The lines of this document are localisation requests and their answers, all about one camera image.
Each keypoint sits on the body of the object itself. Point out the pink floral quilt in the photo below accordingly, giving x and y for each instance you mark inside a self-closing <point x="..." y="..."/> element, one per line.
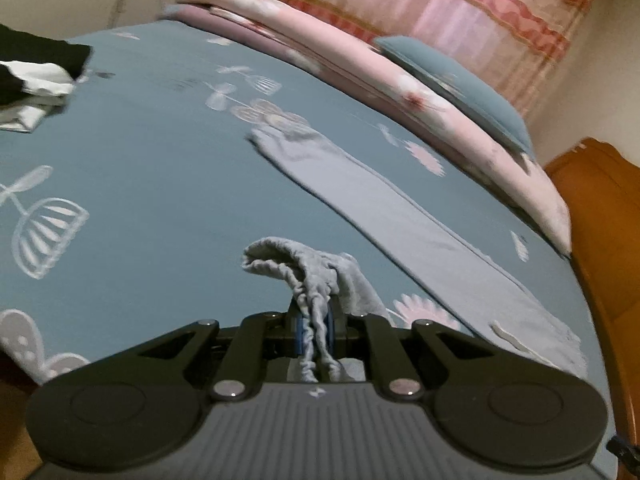
<point x="350" y="60"/>

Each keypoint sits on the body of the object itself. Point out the pink patterned curtain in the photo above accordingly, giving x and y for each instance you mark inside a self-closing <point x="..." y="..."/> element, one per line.
<point x="475" y="5"/>

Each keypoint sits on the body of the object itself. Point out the black and white clothes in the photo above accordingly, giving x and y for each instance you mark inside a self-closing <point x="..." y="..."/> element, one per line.
<point x="30" y="55"/>

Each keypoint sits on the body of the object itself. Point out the grey sweatpants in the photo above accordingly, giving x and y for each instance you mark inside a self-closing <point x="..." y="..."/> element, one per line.
<point x="400" y="220"/>

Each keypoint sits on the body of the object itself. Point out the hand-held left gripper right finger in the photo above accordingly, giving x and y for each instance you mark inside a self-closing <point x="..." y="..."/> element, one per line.
<point x="332" y="332"/>

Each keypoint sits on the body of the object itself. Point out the teal pillow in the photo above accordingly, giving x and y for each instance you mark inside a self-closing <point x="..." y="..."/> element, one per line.
<point x="465" y="90"/>

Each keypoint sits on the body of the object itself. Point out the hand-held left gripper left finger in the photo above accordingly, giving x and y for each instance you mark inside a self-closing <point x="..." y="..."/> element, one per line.
<point x="299" y="340"/>

